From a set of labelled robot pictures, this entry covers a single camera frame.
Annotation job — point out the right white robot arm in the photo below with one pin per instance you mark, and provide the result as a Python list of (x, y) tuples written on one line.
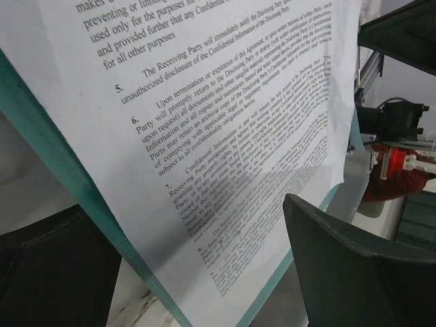
[(394, 122)]

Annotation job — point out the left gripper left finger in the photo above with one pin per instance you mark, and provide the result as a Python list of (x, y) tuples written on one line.
[(59, 271)]

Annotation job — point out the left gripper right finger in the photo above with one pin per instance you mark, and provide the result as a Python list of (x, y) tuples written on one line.
[(351, 277)]

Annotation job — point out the printed paper sheets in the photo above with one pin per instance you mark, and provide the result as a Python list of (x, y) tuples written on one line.
[(200, 200)]

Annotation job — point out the teal file folder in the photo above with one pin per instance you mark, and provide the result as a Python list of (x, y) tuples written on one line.
[(31, 120)]

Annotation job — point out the red and white connector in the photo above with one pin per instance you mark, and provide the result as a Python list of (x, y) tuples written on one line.
[(396, 160)]

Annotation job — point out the aluminium frame rail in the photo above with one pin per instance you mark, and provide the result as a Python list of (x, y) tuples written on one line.
[(368, 73)]

